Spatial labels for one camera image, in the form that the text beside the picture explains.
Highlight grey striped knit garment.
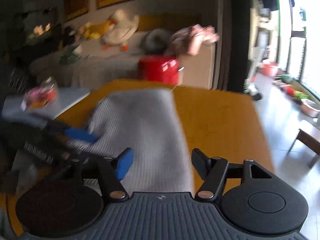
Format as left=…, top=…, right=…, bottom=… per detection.
left=67, top=89, right=194, bottom=194

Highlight pink clothes pile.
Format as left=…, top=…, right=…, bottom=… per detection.
left=168, top=24, right=220, bottom=56

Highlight glass jar red label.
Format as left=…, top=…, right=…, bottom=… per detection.
left=21, top=77, right=58, bottom=110

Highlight grey sofa bed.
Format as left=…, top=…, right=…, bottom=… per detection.
left=29, top=31, right=147, bottom=89

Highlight beige cardboard box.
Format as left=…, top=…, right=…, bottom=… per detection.
left=177, top=43, right=216, bottom=90

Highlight small dark wooden stool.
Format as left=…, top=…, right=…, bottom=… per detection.
left=287, top=129, right=320, bottom=169

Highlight small plush toys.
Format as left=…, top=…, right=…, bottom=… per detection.
left=75, top=24, right=101, bottom=41

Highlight red round stool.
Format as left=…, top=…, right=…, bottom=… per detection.
left=138, top=55, right=184, bottom=85

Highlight green leafy vegetables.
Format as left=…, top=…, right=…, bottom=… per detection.
left=293, top=90, right=309, bottom=104

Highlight white goose plush toy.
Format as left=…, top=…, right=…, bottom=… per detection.
left=101, top=9, right=139, bottom=51

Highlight pink basin far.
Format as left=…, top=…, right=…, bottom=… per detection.
left=261, top=63, right=278, bottom=78

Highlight pink bowl planter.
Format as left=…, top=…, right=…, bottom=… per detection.
left=301, top=99, right=319, bottom=118

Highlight grey neck pillow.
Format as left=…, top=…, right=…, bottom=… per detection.
left=142, top=28, right=172, bottom=55

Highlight white vacuum cleaner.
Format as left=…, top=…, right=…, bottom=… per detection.
left=244, top=47, right=262, bottom=101

